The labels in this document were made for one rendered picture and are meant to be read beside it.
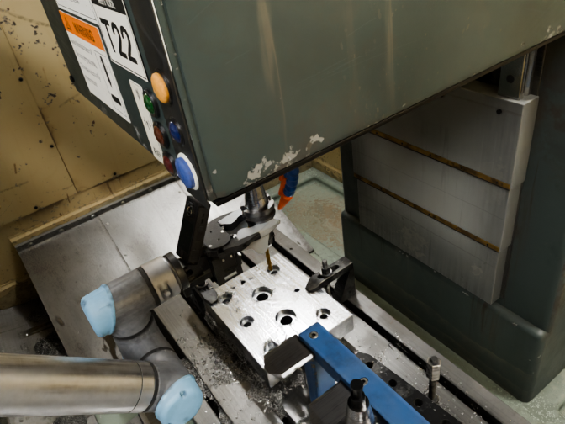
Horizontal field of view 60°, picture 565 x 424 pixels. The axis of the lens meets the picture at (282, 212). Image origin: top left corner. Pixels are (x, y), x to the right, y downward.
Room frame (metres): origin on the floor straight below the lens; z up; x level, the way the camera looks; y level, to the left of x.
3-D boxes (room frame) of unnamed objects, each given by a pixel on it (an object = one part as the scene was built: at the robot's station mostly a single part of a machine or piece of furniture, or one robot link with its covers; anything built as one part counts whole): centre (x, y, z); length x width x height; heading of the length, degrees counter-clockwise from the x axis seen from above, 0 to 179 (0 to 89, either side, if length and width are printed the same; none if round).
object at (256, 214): (0.75, 0.04, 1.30); 0.06 x 0.06 x 0.03
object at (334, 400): (0.38, -0.02, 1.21); 0.07 x 0.05 x 0.01; 120
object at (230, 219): (0.77, 0.08, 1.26); 0.09 x 0.03 x 0.06; 133
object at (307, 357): (0.47, 0.03, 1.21); 0.07 x 0.05 x 0.01; 120
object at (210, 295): (0.90, 0.23, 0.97); 0.13 x 0.03 x 0.15; 30
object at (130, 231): (1.32, 0.38, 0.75); 0.89 x 0.67 x 0.26; 120
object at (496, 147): (0.97, -0.34, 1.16); 0.48 x 0.05 x 0.51; 30
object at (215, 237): (0.69, 0.15, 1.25); 0.12 x 0.08 x 0.09; 120
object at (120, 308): (0.61, 0.29, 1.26); 0.11 x 0.08 x 0.09; 120
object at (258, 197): (0.75, 0.04, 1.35); 0.04 x 0.04 x 0.07
